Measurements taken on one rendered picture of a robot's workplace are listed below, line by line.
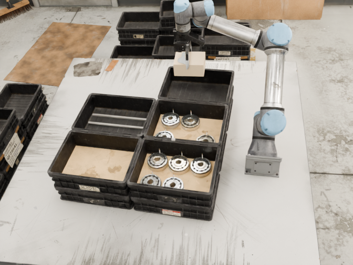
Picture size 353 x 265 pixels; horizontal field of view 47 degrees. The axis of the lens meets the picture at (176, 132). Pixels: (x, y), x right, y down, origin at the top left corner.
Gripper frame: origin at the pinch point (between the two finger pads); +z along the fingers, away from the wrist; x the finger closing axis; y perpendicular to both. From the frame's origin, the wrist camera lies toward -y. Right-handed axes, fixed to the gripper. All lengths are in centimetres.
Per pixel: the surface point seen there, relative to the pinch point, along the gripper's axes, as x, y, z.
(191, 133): 27.9, -2.5, 26.7
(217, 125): 21.6, -15.9, 26.8
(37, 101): -39, 126, 68
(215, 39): -115, -6, 61
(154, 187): 72, 9, 17
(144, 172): 56, 18, 27
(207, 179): 58, -14, 27
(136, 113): 13.6, 30.7, 26.8
